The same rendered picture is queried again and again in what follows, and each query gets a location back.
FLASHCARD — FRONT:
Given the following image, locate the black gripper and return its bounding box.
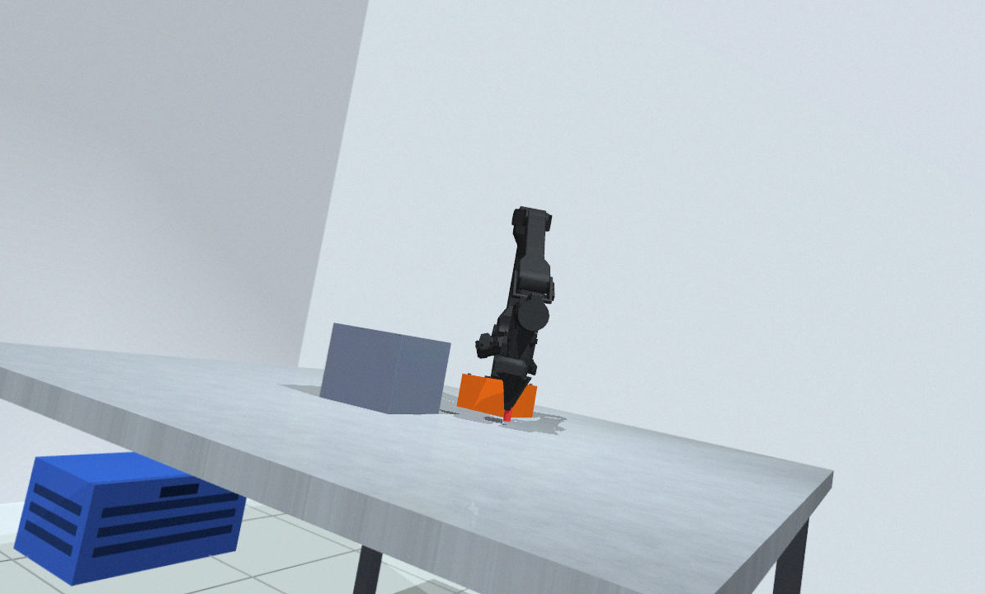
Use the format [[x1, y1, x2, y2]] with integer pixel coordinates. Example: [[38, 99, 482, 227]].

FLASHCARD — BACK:
[[492, 328, 538, 411]]

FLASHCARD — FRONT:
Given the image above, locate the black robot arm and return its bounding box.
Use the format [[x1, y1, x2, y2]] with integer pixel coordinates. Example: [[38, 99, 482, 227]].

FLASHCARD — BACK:
[[475, 206, 555, 360]]

